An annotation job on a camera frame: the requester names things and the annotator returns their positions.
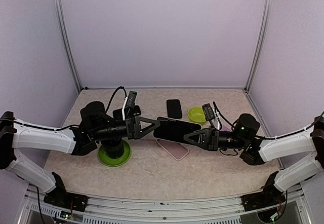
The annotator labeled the black phone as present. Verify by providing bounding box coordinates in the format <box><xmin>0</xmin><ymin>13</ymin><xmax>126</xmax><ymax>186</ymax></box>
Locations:
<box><xmin>153</xmin><ymin>117</ymin><xmax>202</xmax><ymax>144</ymax></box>

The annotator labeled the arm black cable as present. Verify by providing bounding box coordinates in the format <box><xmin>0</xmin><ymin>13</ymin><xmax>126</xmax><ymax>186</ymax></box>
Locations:
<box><xmin>106</xmin><ymin>86</ymin><xmax>127</xmax><ymax>113</ymax></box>
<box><xmin>213</xmin><ymin>101</ymin><xmax>236</xmax><ymax>130</ymax></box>

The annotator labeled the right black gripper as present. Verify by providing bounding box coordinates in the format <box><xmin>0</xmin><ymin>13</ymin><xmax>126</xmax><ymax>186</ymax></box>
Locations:
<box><xmin>184</xmin><ymin>127</ymin><xmax>248</xmax><ymax>151</ymax></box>

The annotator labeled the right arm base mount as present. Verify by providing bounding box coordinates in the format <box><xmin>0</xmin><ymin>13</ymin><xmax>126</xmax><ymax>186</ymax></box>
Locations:
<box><xmin>241</xmin><ymin>171</ymin><xmax>286</xmax><ymax>211</ymax></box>

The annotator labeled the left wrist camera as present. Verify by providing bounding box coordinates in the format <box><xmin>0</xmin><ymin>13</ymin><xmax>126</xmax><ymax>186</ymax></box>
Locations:
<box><xmin>121</xmin><ymin>91</ymin><xmax>137</xmax><ymax>120</ymax></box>

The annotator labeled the green plate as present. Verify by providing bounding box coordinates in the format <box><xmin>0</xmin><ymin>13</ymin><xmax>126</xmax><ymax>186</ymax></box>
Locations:
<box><xmin>98</xmin><ymin>141</ymin><xmax>131</xmax><ymax>167</ymax></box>

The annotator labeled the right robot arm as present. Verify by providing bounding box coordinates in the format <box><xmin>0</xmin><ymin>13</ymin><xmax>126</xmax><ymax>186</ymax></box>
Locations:
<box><xmin>184</xmin><ymin>114</ymin><xmax>323</xmax><ymax>206</ymax></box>

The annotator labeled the right aluminium frame post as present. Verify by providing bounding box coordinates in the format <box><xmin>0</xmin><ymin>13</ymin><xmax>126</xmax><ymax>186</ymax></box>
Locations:
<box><xmin>245</xmin><ymin>0</ymin><xmax>272</xmax><ymax>93</ymax></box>

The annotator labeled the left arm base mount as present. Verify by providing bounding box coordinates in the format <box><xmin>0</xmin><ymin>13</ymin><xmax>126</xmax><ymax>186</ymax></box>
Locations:
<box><xmin>44</xmin><ymin>172</ymin><xmax>89</xmax><ymax>212</ymax></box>

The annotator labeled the dark green mug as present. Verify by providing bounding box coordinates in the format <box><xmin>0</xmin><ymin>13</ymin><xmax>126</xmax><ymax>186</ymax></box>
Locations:
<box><xmin>103</xmin><ymin>139</ymin><xmax>125</xmax><ymax>159</ymax></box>

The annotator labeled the green bowl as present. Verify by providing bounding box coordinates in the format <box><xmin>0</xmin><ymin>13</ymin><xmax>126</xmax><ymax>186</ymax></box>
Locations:
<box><xmin>188</xmin><ymin>106</ymin><xmax>206</xmax><ymax>125</ymax></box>

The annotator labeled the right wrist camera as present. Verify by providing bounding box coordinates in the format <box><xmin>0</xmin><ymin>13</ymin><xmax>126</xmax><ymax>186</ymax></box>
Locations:
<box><xmin>202</xmin><ymin>103</ymin><xmax>221</xmax><ymax>130</ymax></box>

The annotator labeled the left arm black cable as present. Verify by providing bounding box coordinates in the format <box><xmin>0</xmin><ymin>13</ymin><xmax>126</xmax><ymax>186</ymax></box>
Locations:
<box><xmin>106</xmin><ymin>86</ymin><xmax>127</xmax><ymax>113</ymax></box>

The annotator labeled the aluminium frame post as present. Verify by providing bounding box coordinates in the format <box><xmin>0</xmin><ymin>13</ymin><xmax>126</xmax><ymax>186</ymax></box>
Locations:
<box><xmin>54</xmin><ymin>0</ymin><xmax>83</xmax><ymax>93</ymax></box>
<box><xmin>245</xmin><ymin>0</ymin><xmax>272</xmax><ymax>93</ymax></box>

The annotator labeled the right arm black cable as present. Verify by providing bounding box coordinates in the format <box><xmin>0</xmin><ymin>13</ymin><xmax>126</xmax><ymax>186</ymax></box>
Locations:
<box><xmin>213</xmin><ymin>101</ymin><xmax>236</xmax><ymax>130</ymax></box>

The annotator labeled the left aluminium frame post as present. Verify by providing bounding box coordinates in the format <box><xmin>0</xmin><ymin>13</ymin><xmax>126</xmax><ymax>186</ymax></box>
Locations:
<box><xmin>54</xmin><ymin>0</ymin><xmax>83</xmax><ymax>93</ymax></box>

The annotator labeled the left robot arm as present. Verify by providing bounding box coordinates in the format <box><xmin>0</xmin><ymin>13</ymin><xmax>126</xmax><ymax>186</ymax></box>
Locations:
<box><xmin>1</xmin><ymin>101</ymin><xmax>160</xmax><ymax>206</ymax></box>

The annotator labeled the purple phone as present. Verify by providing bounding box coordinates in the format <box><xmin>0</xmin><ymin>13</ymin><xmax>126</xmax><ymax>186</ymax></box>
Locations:
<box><xmin>220</xmin><ymin>125</ymin><xmax>231</xmax><ymax>131</ymax></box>

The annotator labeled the pink phone case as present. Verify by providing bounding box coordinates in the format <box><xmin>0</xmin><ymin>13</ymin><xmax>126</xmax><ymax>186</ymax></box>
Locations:
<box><xmin>156</xmin><ymin>139</ymin><xmax>190</xmax><ymax>161</ymax></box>

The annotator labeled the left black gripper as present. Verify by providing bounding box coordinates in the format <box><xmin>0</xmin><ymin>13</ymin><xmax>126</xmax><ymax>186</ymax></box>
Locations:
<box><xmin>92</xmin><ymin>115</ymin><xmax>160</xmax><ymax>141</ymax></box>

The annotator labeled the black phone case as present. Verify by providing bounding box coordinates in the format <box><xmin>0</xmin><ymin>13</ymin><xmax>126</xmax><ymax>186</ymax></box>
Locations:
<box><xmin>166</xmin><ymin>99</ymin><xmax>183</xmax><ymax>119</ymax></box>
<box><xmin>113</xmin><ymin>105</ymin><xmax>141</xmax><ymax>120</ymax></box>

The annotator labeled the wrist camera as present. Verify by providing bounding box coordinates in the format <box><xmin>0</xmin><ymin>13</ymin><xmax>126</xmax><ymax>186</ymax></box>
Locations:
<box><xmin>121</xmin><ymin>91</ymin><xmax>137</xmax><ymax>120</ymax></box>
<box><xmin>202</xmin><ymin>103</ymin><xmax>221</xmax><ymax>130</ymax></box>

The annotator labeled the aluminium front rail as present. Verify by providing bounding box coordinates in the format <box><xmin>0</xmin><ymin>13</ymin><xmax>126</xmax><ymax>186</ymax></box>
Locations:
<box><xmin>19</xmin><ymin>180</ymin><xmax>311</xmax><ymax>224</ymax></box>

